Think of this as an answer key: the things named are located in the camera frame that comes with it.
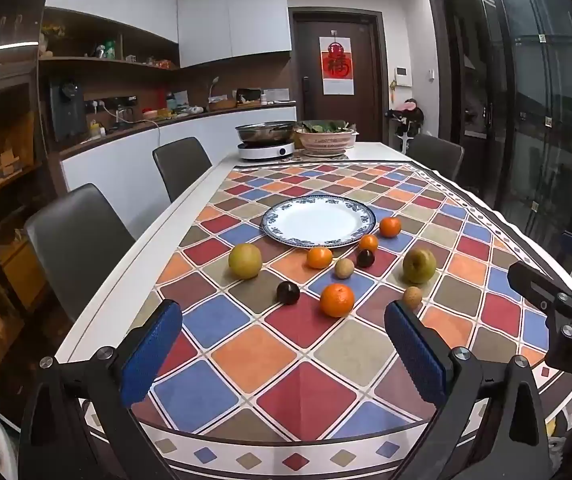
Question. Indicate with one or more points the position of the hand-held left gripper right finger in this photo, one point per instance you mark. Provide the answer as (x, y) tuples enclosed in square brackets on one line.
[(416, 355)]

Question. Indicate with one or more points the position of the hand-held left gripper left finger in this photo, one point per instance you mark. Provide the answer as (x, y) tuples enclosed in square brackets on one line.
[(152, 355)]

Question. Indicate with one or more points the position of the tan longan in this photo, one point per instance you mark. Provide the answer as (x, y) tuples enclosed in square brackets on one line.
[(344, 268), (412, 297)]

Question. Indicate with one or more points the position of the green apple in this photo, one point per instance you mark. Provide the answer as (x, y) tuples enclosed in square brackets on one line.
[(419, 265)]

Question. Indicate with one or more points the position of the orange mandarin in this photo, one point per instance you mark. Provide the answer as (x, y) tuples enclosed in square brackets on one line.
[(319, 257), (390, 227), (337, 300), (368, 242)]

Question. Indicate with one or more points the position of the dark purple plum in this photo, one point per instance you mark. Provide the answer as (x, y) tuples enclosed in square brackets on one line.
[(365, 258), (288, 292)]

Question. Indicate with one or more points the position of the yellow pear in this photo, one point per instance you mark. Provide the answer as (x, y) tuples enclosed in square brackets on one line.
[(245, 260)]

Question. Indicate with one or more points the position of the blue patterned white plate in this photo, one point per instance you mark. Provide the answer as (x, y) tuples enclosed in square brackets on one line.
[(318, 222)]

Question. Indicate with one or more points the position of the colourful checked tablecloth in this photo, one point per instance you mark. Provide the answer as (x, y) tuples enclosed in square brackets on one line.
[(286, 345)]

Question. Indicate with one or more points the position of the grey dining chair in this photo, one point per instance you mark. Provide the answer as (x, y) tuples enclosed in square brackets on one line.
[(181, 165), (436, 152), (76, 245)]

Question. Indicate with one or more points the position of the black framed glass door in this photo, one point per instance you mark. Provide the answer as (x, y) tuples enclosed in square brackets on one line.
[(541, 110)]

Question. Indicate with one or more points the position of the white base cabinet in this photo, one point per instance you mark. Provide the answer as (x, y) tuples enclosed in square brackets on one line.
[(116, 160)]

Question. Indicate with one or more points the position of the pink woven basket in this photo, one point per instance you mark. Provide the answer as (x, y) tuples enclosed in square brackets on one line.
[(327, 142)]

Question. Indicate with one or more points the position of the white induction cooker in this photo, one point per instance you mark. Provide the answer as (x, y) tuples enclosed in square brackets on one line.
[(265, 151)]

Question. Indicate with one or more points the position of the leafy green vegetables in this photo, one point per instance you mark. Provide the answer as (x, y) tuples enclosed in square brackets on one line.
[(323, 126)]

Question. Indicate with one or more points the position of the dark brown door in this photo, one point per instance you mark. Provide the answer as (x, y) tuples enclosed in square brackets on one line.
[(366, 105)]

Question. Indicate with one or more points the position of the steel cooking pan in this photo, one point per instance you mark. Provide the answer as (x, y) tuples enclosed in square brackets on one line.
[(265, 132)]

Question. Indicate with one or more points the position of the cardboard box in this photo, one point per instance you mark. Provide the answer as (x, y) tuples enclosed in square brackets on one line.
[(1, 155)]

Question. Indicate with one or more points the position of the wicker basket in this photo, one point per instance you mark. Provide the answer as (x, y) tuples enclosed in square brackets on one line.
[(222, 105)]

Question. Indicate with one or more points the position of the black water dispenser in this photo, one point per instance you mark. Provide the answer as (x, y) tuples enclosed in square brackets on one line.
[(68, 107)]

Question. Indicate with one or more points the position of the white desk lamp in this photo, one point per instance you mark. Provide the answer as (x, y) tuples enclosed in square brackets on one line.
[(213, 87)]

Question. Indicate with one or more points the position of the green bottle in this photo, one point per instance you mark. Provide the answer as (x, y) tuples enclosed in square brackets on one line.
[(110, 49)]

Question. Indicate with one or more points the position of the white wall intercom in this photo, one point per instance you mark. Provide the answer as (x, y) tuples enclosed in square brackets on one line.
[(402, 76)]

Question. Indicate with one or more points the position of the red and white wall calendar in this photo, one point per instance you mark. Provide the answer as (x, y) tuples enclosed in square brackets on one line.
[(337, 67)]

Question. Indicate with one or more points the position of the wooden wall shelf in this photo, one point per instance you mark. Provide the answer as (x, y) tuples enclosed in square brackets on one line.
[(86, 62)]

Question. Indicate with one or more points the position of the white wall cabinets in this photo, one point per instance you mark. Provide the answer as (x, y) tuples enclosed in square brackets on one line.
[(206, 15)]

